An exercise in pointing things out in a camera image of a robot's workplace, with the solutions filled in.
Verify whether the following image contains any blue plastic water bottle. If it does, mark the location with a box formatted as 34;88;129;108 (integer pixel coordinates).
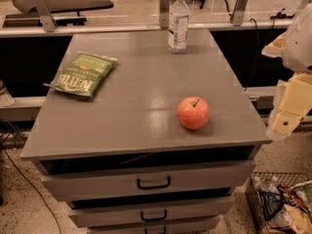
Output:
168;0;189;54

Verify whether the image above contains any metal rail frame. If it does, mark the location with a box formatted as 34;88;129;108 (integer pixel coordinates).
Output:
0;0;312;39

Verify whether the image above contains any wire basket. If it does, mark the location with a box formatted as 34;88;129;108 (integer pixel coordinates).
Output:
246;172;312;234

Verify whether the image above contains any grey drawer cabinet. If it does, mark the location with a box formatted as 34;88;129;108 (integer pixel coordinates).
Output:
21;29;267;234

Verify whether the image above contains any black floor cable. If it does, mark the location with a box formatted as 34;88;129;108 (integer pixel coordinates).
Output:
0;139;62;234

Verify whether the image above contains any red apple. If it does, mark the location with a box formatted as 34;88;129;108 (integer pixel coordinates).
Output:
177;97;211;130

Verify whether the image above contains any black bench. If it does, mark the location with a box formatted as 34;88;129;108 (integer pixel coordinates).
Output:
3;0;114;27

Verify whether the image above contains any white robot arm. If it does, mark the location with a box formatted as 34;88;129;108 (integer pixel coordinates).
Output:
261;3;312;140

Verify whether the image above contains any blue snack bag in basket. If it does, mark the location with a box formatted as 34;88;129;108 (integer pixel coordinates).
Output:
258;191;284;220

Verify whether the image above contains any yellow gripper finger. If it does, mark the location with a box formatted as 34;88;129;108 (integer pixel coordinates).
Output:
261;33;286;58
265;72;312;140

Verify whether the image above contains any yellow snack bag in basket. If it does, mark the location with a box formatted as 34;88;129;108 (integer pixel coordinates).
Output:
268;205;312;234

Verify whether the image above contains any green chip bag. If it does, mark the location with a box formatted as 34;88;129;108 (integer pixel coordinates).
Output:
45;52;117;98

